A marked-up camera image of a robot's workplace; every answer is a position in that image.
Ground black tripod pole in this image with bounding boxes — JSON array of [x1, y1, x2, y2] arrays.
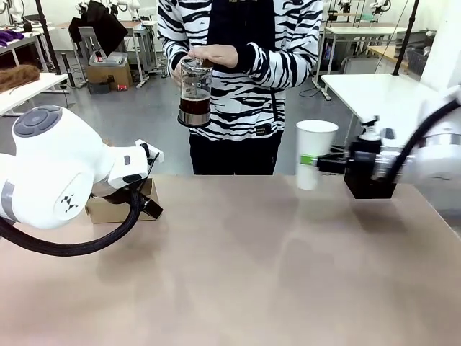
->
[[34, 0, 61, 75], [392, 0, 421, 76]]

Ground grey plastic crate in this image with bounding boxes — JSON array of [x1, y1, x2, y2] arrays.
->
[[406, 48, 430, 76]]

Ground purple cloth items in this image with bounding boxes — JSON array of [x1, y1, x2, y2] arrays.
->
[[0, 30, 25, 48]]

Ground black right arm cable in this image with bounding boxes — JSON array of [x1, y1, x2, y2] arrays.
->
[[390, 99, 461, 183]]

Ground person's left forearm zebra sleeve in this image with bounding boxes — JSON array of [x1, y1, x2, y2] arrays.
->
[[236, 42, 323, 90]]

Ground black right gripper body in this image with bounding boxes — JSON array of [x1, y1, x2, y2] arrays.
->
[[343, 139, 399, 200]]

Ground black cloth on stand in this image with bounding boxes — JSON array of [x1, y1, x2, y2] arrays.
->
[[68, 0, 129, 56]]

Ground brown furry mat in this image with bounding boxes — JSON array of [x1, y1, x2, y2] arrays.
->
[[0, 63, 41, 93]]

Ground large white table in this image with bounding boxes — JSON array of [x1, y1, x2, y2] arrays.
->
[[320, 74, 446, 145]]

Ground person's left hand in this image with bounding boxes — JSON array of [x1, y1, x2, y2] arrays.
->
[[189, 44, 240, 68]]

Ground person's right forearm zebra sleeve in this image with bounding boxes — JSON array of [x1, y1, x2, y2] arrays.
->
[[157, 19, 197, 74]]

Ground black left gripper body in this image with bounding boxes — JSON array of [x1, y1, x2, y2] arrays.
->
[[137, 194, 164, 220]]

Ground person in zebra striped sweater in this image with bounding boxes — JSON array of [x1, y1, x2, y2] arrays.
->
[[157, 0, 325, 177]]

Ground small black box on floor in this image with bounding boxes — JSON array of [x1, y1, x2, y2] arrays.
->
[[88, 81, 111, 96]]

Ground white paper cup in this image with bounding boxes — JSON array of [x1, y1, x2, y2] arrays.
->
[[295, 120, 339, 192]]

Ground grey metal rack frame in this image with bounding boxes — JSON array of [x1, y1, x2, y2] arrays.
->
[[77, 25, 154, 89]]

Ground white table with brown fur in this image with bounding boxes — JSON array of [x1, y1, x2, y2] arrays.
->
[[0, 73, 70, 117]]

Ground light wooden table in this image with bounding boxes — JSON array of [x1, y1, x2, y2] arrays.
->
[[367, 45, 410, 70]]

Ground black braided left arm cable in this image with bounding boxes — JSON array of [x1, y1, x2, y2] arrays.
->
[[0, 143, 160, 257]]

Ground glass french press with coffee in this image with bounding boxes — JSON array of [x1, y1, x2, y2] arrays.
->
[[176, 57, 214, 128]]

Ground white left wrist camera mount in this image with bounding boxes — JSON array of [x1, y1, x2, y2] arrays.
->
[[135, 139, 165, 164]]

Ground brown cardboard box on floor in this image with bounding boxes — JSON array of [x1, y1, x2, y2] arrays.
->
[[87, 59, 134, 89]]

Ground right wrist camera unit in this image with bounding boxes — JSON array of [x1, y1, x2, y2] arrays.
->
[[359, 115, 395, 143]]

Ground grey plastic storage bin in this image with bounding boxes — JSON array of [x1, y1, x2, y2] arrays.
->
[[88, 50, 129, 68]]

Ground person's right hand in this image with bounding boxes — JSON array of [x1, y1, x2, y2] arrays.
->
[[171, 57, 185, 82]]

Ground brown cardboard cup carrier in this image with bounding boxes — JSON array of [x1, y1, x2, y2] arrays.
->
[[85, 177, 160, 225]]

